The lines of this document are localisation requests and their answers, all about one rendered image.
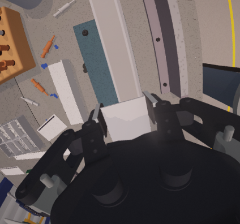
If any white paper strip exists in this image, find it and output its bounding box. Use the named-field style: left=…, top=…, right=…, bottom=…
left=14, top=149, right=71, bottom=161

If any grey curved rib with screws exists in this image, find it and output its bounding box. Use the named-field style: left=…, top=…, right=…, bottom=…
left=139, top=0, right=190, bottom=98

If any orange pin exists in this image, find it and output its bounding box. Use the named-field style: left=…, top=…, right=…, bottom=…
left=40, top=35, right=56, bottom=59
left=30, top=78, right=49, bottom=97

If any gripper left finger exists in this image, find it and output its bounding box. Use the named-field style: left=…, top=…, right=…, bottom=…
left=15, top=102, right=110, bottom=206

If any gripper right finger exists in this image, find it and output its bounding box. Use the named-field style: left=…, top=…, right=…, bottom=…
left=142, top=91, right=240, bottom=148

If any white pin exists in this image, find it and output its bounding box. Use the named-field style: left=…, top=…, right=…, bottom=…
left=20, top=96, right=40, bottom=107
left=53, top=0, right=76, bottom=18

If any teal plate with black screws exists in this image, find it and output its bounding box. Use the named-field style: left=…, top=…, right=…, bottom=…
left=72, top=19, right=119, bottom=107

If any white angle hinge bracket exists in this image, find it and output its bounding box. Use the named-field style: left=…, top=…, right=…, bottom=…
left=86, top=0, right=152, bottom=142

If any orange pin holder block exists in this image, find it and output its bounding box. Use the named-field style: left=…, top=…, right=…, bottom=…
left=0, top=6, right=37, bottom=85

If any blue box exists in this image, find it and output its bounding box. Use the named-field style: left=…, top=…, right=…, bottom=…
left=0, top=176, right=14, bottom=208

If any grey compartment tray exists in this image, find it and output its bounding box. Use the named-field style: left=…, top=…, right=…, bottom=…
left=0, top=114, right=46, bottom=158

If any white rectangular block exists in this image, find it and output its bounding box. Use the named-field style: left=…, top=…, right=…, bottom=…
left=48, top=59, right=85, bottom=126

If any dark blue bin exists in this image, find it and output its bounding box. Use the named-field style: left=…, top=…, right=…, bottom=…
left=202, top=63, right=240, bottom=110

